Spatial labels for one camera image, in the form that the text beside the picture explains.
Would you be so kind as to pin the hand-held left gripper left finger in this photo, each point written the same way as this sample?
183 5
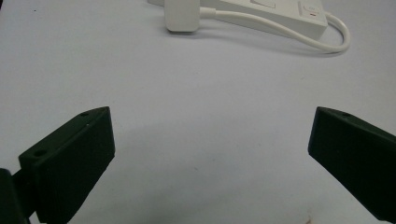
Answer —
68 161

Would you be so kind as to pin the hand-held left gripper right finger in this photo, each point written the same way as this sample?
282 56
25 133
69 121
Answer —
355 155

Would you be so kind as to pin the white power strip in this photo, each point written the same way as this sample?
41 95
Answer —
280 12

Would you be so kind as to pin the white power plug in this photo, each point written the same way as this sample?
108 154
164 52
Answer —
182 14

